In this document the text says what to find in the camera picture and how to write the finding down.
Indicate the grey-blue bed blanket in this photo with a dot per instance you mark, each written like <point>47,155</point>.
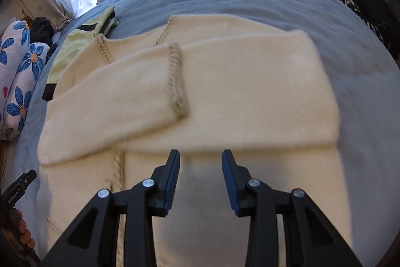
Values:
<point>364,78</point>

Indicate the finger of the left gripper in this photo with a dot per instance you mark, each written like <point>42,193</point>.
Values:
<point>17,189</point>

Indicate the blue floral pillow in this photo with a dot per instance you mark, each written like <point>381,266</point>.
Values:
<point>14,44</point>
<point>20,96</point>

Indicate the light green folded garment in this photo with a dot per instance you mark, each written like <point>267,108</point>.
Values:
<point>74,43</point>

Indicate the blue floral pillow upper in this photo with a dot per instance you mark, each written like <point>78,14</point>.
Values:
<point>14,44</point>

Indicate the cream fuzzy cardigan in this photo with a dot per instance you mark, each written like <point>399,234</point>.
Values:
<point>200,84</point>

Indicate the blue floral pillow lower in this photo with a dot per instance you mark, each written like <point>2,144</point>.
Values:
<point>20,96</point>

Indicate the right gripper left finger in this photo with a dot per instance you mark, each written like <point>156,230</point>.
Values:
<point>91,238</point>

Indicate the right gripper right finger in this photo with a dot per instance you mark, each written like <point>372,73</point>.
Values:
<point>310,238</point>

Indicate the person left hand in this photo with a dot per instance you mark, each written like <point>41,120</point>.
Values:
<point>23,234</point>

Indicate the black white patterned cloth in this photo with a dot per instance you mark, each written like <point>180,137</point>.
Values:
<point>375,22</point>

